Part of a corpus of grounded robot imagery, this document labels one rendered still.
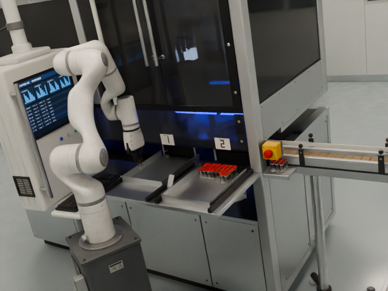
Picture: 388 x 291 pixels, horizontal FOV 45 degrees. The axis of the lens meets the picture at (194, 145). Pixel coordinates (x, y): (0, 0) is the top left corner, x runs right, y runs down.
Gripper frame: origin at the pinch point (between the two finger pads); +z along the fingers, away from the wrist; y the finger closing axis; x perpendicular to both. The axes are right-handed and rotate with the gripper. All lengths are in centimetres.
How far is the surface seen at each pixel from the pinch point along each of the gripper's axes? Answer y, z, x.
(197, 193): 2.2, 13.4, 37.0
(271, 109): -42, -13, 55
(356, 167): -39, 12, 96
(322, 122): -112, 17, 48
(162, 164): -18.5, 11.4, -2.7
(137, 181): 4.8, 10.9, 1.2
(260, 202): -26, 29, 52
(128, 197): 16.9, 13.1, 6.0
